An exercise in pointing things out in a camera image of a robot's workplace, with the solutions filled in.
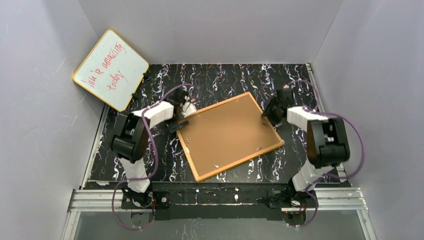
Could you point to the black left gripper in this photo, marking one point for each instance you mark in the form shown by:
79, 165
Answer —
178, 122

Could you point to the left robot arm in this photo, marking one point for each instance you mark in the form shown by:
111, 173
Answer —
132, 133

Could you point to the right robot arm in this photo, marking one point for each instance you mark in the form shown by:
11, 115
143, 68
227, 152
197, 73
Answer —
326, 138

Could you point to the yellow wooden picture frame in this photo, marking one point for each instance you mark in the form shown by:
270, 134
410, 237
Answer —
205, 175

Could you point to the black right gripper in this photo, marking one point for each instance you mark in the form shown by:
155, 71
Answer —
271, 110

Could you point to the yellow-rimmed whiteboard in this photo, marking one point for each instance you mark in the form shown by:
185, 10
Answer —
112, 71

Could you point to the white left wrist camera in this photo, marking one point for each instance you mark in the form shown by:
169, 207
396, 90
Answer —
188, 109

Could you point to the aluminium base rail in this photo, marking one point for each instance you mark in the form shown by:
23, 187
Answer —
221, 202

